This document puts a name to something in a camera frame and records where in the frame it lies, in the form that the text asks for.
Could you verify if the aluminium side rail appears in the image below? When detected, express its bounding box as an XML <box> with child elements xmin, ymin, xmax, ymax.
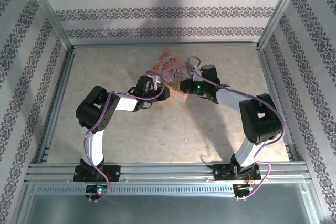
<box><xmin>35</xmin><ymin>48</ymin><xmax>76</xmax><ymax>164</ymax></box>
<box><xmin>258</xmin><ymin>47</ymin><xmax>307</xmax><ymax>162</ymax></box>

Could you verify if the aluminium corner post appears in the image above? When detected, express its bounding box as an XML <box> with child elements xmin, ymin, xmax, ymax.
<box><xmin>256</xmin><ymin>0</ymin><xmax>308</xmax><ymax>49</ymax></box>
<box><xmin>25</xmin><ymin>0</ymin><xmax>75</xmax><ymax>51</ymax></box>

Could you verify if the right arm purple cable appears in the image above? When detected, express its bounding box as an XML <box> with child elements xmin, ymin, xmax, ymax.
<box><xmin>188</xmin><ymin>56</ymin><xmax>286</xmax><ymax>200</ymax></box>

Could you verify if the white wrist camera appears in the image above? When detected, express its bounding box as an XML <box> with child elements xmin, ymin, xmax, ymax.
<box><xmin>149</xmin><ymin>74</ymin><xmax>164</xmax><ymax>90</ymax></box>
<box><xmin>188</xmin><ymin>61</ymin><xmax>202</xmax><ymax>82</ymax></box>

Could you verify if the slotted grey cable duct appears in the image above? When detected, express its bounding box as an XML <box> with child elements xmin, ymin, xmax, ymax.
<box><xmin>35</xmin><ymin>184</ymin><xmax>236</xmax><ymax>196</ymax></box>

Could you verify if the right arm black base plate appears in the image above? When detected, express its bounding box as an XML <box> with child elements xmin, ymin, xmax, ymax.
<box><xmin>214</xmin><ymin>164</ymin><xmax>262</xmax><ymax>182</ymax></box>

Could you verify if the aluminium wall-foot rail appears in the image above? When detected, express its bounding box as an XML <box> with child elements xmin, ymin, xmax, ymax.
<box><xmin>70</xmin><ymin>40</ymin><xmax>260</xmax><ymax>49</ymax></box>

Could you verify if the grey metal sheet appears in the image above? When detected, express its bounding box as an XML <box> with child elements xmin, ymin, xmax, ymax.
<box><xmin>14</xmin><ymin>182</ymin><xmax>322</xmax><ymax>224</ymax></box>

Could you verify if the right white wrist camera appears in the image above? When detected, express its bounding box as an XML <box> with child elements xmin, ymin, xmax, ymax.
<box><xmin>188</xmin><ymin>61</ymin><xmax>202</xmax><ymax>82</ymax></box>

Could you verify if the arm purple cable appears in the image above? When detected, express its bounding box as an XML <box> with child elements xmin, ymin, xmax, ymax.
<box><xmin>188</xmin><ymin>56</ymin><xmax>286</xmax><ymax>200</ymax></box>
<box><xmin>83</xmin><ymin>77</ymin><xmax>166</xmax><ymax>203</ymax></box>

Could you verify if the pink illustrated tin box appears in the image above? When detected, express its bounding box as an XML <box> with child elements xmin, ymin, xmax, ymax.
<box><xmin>146</xmin><ymin>52</ymin><xmax>196</xmax><ymax>103</ymax></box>

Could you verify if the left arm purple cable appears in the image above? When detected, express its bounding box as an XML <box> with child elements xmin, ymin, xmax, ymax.
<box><xmin>83</xmin><ymin>77</ymin><xmax>166</xmax><ymax>203</ymax></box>

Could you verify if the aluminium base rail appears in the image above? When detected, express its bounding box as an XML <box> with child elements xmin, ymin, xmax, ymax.
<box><xmin>25</xmin><ymin>162</ymin><xmax>311</xmax><ymax>183</ymax></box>

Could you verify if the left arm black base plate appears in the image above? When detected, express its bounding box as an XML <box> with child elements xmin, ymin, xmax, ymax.
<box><xmin>73</xmin><ymin>165</ymin><xmax>121</xmax><ymax>183</ymax></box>

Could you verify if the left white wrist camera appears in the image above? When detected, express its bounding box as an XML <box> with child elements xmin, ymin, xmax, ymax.
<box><xmin>149</xmin><ymin>74</ymin><xmax>164</xmax><ymax>90</ymax></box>

